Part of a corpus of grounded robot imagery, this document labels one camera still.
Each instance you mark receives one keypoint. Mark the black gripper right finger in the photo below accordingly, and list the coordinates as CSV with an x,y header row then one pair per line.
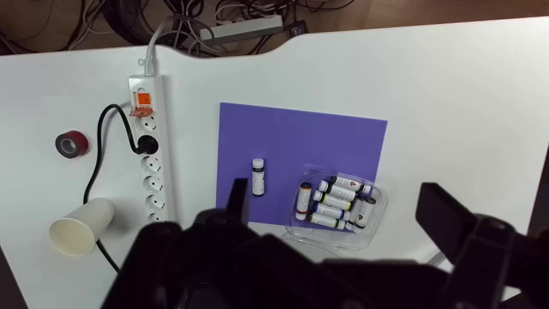
x,y
446,222

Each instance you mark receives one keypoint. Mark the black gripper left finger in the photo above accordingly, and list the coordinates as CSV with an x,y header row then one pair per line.
x,y
236,205

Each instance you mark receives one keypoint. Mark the small white bottle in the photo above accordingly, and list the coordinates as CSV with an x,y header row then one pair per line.
x,y
257,177

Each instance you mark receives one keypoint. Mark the purple paper sheet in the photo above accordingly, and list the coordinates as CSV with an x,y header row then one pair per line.
x,y
289,143

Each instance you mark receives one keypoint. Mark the white power strip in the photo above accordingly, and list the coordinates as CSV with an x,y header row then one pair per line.
x,y
147,116

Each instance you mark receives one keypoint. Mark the white paper cup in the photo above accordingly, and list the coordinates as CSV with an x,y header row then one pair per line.
x,y
77,232

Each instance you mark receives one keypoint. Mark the red tape roll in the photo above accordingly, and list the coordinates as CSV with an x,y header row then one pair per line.
x,y
72,145

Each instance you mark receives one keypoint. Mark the grey power strip on floor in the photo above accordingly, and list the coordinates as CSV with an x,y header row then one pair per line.
x,y
241,30

